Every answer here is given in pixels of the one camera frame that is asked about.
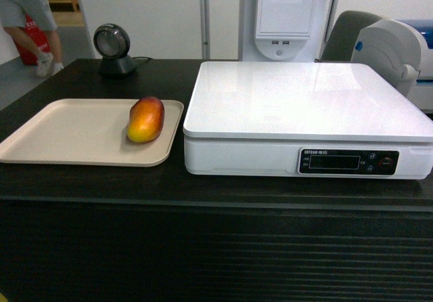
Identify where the dark red yellow mango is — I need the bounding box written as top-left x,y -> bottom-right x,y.
127,97 -> 165,143

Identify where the white checkout scale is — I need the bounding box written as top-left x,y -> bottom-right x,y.
183,62 -> 432,179

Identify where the black checkout counter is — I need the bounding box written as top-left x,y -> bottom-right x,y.
1,60 -> 432,301

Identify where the white POS terminal stand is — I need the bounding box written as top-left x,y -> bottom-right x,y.
237,0 -> 334,62

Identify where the beige plastic tray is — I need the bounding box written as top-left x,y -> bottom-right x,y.
1,99 -> 183,167

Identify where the black round barcode scanner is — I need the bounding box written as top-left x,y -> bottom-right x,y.
93,23 -> 137,78

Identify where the grey office chair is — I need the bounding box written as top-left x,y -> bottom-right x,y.
319,10 -> 383,62

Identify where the white blue label printer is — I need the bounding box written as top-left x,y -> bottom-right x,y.
350,19 -> 432,113

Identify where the red fire extinguisher box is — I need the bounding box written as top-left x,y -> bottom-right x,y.
13,13 -> 51,66

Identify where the person in grey shorts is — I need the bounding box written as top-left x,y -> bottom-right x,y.
1,0 -> 64,77

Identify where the white partition post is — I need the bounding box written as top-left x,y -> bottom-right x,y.
200,0 -> 210,60

